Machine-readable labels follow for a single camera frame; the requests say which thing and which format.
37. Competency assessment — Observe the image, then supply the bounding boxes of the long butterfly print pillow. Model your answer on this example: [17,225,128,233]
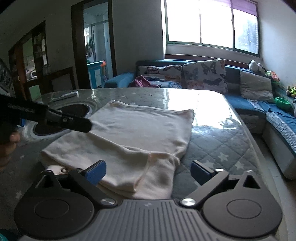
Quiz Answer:
[137,65,183,88]

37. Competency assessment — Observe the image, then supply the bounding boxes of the grey star quilted table cover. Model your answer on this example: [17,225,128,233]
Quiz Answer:
[1,88,262,230]

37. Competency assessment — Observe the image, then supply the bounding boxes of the green orange toys on sill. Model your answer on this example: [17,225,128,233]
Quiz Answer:
[265,71,280,82]

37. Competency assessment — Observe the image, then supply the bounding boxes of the grey remote control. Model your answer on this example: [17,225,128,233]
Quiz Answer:
[52,91,78,102]

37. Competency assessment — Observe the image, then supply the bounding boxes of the large butterfly print pillow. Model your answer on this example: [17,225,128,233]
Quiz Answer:
[183,59,228,94]

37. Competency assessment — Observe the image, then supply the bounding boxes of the green plastic bowl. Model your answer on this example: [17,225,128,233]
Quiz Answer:
[274,97,291,111]

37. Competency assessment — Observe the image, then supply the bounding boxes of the pink garment on sofa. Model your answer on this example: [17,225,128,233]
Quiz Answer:
[128,75,159,88]

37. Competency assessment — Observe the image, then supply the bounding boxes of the white plush toy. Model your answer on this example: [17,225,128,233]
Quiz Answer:
[248,60,266,74]

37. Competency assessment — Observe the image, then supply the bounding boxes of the grey square cushion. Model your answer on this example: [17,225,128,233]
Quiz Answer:
[240,71,274,103]

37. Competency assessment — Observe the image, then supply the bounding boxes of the blue children's cabinet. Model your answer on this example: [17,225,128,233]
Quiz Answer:
[87,61,107,89]

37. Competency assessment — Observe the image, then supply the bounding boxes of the person's left hand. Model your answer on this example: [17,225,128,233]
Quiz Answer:
[0,131,21,172]

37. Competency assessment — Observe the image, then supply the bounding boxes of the blue corner sofa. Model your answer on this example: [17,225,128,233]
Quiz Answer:
[103,59,296,180]

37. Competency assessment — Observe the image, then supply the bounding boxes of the cream knit sweater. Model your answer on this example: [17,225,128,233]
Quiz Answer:
[41,100,194,199]

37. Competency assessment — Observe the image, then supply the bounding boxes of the dark doorway frame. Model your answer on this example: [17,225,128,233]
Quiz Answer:
[71,1,117,89]

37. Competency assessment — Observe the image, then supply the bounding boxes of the black round induction cooktop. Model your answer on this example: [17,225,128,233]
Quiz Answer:
[32,103,92,137]

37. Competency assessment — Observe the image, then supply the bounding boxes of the colourful plush toy pile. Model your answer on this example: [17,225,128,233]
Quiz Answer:
[286,85,296,98]

